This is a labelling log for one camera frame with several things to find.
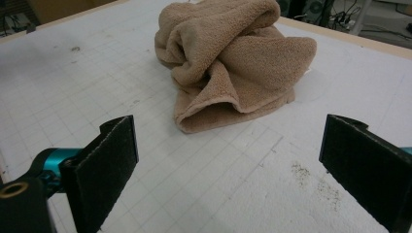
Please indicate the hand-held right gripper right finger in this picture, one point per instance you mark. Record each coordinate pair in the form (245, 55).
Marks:
(366, 165)

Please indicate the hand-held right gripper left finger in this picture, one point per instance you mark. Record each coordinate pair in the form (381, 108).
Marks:
(100, 174)

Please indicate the beige terry towel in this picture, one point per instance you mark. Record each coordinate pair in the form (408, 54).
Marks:
(233, 64)

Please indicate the white gridded foam mat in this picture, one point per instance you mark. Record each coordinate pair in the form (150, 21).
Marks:
(226, 181)

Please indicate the black computer tower with fan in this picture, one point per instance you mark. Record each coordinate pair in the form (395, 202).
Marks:
(317, 8)

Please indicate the brown panel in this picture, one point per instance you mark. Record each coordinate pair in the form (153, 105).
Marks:
(64, 9)

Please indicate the white desk frame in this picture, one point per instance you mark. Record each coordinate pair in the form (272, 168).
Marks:
(361, 16)

